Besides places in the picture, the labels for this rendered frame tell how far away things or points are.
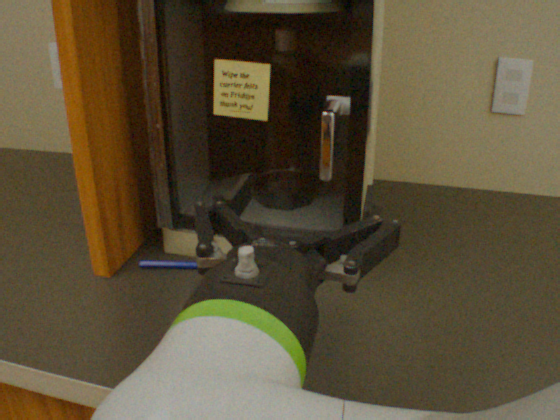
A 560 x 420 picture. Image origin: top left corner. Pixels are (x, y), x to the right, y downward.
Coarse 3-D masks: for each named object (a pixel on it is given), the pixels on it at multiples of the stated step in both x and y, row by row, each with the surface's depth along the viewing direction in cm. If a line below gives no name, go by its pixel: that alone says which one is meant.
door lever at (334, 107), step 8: (328, 104) 65; (336, 104) 65; (328, 112) 61; (336, 112) 65; (328, 120) 61; (328, 128) 62; (328, 136) 62; (320, 144) 63; (328, 144) 62; (320, 152) 63; (328, 152) 63; (320, 160) 64; (328, 160) 63; (320, 168) 64; (328, 168) 64; (320, 176) 65; (328, 176) 64
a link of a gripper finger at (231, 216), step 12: (216, 204) 51; (216, 216) 50; (228, 216) 48; (216, 228) 51; (228, 228) 48; (240, 228) 45; (252, 228) 45; (228, 240) 49; (240, 240) 46; (252, 240) 43
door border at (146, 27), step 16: (144, 0) 65; (144, 16) 66; (144, 32) 67; (144, 64) 69; (144, 96) 71; (160, 96) 70; (160, 112) 72; (160, 128) 73; (160, 144) 74; (160, 160) 75; (160, 176) 76; (160, 192) 77; (160, 208) 78
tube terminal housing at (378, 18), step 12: (384, 0) 68; (372, 48) 62; (372, 60) 63; (372, 72) 64; (372, 96) 65; (372, 108) 66; (372, 120) 66; (372, 132) 67; (372, 144) 68; (372, 156) 72; (372, 168) 76; (372, 180) 81; (168, 228) 81; (168, 240) 82; (180, 240) 81; (192, 240) 81; (216, 240) 80; (168, 252) 83; (180, 252) 82; (192, 252) 82
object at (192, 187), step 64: (192, 0) 64; (256, 0) 62; (320, 0) 60; (192, 64) 68; (320, 64) 63; (192, 128) 71; (256, 128) 69; (320, 128) 67; (192, 192) 76; (256, 192) 73; (320, 192) 71
